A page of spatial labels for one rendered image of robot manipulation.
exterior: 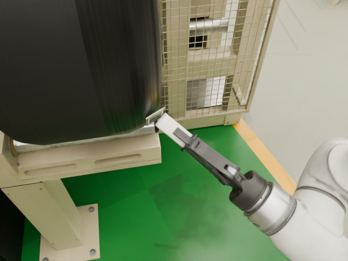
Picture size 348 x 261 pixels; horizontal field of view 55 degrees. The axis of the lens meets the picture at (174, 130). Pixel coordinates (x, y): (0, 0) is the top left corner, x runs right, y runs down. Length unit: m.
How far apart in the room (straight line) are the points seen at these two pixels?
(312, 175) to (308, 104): 1.53
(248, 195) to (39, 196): 0.78
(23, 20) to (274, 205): 0.49
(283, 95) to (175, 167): 0.86
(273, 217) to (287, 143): 1.37
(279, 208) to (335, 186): 0.13
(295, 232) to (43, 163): 0.58
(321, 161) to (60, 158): 0.59
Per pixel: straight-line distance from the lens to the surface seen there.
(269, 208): 0.63
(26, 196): 1.21
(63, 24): 0.45
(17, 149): 0.85
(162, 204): 1.70
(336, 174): 0.70
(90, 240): 1.67
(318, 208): 0.68
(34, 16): 0.45
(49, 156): 0.86
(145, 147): 0.83
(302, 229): 0.65
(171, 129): 0.63
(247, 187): 0.62
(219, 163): 0.60
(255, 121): 2.04
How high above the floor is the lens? 1.55
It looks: 53 degrees down
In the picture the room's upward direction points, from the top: straight up
